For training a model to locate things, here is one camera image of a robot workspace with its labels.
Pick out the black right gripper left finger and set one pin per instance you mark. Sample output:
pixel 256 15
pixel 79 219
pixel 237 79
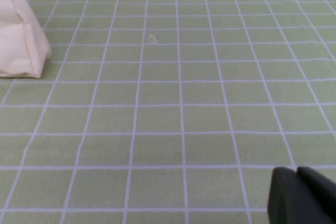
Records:
pixel 288 197

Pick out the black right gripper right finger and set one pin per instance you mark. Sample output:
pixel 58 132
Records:
pixel 320 192

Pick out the cream fabric pencil case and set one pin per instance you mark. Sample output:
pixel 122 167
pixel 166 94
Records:
pixel 18 43

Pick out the green white-grid tablecloth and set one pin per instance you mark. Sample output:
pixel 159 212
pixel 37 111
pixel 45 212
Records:
pixel 168 119

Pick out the small clear tape scrap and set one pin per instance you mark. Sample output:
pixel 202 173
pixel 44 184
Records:
pixel 151 37

